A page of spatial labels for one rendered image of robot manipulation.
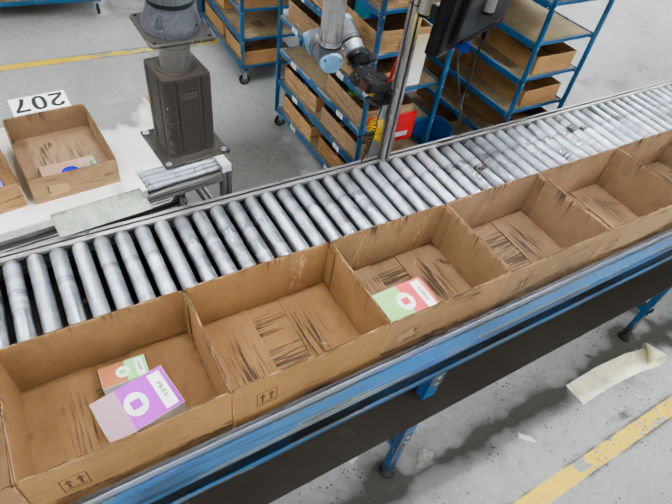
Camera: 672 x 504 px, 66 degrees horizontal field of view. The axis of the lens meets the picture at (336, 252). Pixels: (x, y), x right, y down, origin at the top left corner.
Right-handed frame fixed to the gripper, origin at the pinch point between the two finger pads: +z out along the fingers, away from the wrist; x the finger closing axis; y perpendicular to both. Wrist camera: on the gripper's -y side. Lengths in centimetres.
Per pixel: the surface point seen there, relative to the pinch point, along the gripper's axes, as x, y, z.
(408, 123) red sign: -11.9, 3.1, 13.1
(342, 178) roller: 23.0, 9.4, 26.7
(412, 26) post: 2.7, -36.9, -5.0
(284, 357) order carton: 83, -37, 80
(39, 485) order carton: 138, -52, 83
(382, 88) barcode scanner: 6.6, -14.2, 4.1
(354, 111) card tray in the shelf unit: -22, 52, -17
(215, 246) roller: 81, 2, 40
